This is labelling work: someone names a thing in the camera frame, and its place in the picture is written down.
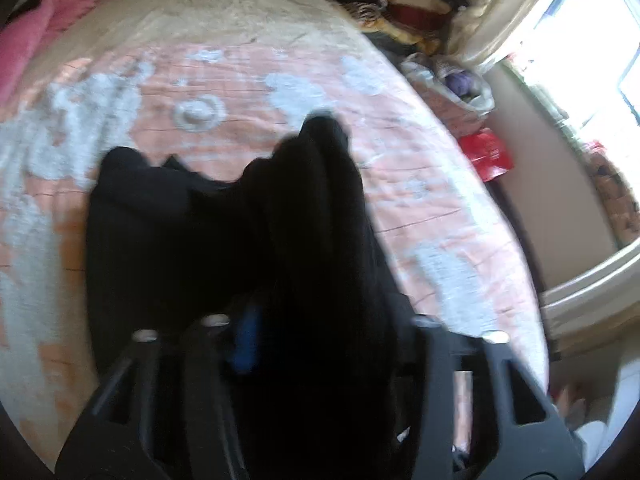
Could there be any pink fluffy blanket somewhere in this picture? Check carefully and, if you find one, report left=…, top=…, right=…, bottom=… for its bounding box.
left=1, top=0, right=99, bottom=104

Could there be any cream window curtain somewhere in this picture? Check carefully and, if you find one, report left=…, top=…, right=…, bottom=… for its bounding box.
left=446, top=0, right=552, bottom=72

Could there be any pile of folded clothes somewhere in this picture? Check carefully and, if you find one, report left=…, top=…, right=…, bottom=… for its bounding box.
left=304, top=0, right=471, bottom=53

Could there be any black sweatshirt with orange cuffs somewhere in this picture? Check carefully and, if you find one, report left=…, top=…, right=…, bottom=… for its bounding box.
left=86, top=115, right=413, bottom=479

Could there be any plastic bag with clothes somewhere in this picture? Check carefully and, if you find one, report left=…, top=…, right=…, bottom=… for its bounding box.
left=399, top=53, right=495, bottom=138

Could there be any red bag on floor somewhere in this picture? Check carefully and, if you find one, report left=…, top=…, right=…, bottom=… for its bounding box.
left=458, top=128, right=514, bottom=182

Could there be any peach and white bedspread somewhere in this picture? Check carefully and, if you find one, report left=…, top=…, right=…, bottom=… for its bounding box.
left=1, top=0, right=549, bottom=465

